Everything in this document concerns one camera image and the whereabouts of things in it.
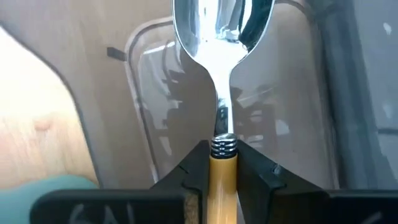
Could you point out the teal plastic bin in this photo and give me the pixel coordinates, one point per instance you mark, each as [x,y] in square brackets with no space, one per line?
[15,202]

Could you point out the grey translucent plastic bin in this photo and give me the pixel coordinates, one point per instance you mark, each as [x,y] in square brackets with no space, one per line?
[280,109]

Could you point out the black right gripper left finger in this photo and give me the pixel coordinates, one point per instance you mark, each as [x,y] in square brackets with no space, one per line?
[124,205]

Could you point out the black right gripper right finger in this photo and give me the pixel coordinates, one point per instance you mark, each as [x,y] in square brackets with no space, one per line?
[295,208]

